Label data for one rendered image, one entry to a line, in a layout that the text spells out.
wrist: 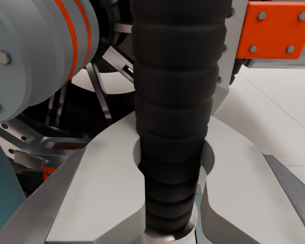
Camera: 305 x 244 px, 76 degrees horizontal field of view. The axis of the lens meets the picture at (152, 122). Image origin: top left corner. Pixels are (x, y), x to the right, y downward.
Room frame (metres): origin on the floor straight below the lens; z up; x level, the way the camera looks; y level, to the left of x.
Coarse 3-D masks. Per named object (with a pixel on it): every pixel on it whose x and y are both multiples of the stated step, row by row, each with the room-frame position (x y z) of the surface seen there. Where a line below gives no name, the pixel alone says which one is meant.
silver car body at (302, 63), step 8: (280, 0) 0.47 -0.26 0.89; (288, 0) 0.47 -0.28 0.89; (296, 0) 0.47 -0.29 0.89; (304, 0) 0.47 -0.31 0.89; (304, 48) 0.47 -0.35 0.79; (304, 56) 0.47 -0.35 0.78; (256, 64) 0.48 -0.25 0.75; (264, 64) 0.47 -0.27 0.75; (272, 64) 0.47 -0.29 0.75; (280, 64) 0.47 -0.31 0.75; (288, 64) 0.47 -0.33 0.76; (296, 64) 0.47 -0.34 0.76; (304, 64) 0.47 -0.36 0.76
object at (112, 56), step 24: (96, 0) 0.44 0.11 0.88; (120, 0) 0.40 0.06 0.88; (120, 24) 0.40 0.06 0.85; (96, 72) 0.40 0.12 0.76; (120, 72) 0.40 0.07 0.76; (72, 96) 0.54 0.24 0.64; (96, 96) 0.58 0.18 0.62; (120, 96) 0.58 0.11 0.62; (48, 120) 0.40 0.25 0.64; (72, 120) 0.43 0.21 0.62; (96, 120) 0.44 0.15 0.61
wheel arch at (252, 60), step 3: (261, 0) 0.52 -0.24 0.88; (264, 0) 0.50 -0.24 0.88; (267, 0) 0.49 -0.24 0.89; (270, 0) 0.48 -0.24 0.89; (273, 0) 0.48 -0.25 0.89; (243, 60) 0.51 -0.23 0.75; (246, 60) 0.49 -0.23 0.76; (249, 60) 0.48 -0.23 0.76; (252, 60) 0.48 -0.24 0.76; (255, 60) 0.47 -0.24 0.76; (243, 63) 0.50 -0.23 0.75; (246, 63) 0.49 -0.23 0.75; (249, 63) 0.48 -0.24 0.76; (252, 63) 0.48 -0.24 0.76; (246, 66) 0.48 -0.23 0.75; (249, 66) 0.48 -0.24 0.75
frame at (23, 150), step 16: (240, 0) 0.28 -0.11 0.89; (240, 16) 0.28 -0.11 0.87; (240, 32) 0.28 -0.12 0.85; (224, 48) 0.30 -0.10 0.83; (224, 64) 0.28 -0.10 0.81; (224, 80) 0.28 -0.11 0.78; (224, 96) 0.28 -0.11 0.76; (0, 128) 0.32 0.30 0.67; (16, 128) 0.34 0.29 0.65; (0, 144) 0.30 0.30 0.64; (16, 144) 0.30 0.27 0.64; (32, 144) 0.32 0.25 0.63; (48, 144) 0.34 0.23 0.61; (64, 144) 0.34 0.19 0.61; (80, 144) 0.34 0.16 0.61; (16, 160) 0.30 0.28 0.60; (32, 160) 0.29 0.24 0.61; (48, 160) 0.30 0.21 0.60; (64, 160) 0.30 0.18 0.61
